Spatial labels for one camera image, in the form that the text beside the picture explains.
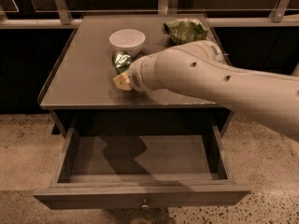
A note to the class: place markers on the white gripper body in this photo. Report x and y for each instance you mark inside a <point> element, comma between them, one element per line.
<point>135,76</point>

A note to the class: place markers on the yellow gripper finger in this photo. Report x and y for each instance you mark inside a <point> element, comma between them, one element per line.
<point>122,82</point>

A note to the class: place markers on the crushed green can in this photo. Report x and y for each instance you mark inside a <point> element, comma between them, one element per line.
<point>122,61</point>

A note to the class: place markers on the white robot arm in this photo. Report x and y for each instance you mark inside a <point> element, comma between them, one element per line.
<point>198,70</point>

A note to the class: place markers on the open top drawer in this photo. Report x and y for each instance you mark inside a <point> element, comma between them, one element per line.
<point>119,171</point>

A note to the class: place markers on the metal drawer knob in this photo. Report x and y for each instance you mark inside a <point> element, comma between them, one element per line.
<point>145,205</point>

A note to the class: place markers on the white ceramic bowl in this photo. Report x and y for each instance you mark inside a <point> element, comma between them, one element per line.
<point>128,40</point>

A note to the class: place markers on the grey wooden cabinet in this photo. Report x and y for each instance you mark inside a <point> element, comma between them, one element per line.
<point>80,86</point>

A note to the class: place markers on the green chip bag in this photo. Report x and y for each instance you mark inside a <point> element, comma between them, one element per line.
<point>186,30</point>

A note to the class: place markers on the metal railing frame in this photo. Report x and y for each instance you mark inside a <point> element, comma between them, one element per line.
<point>219,13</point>

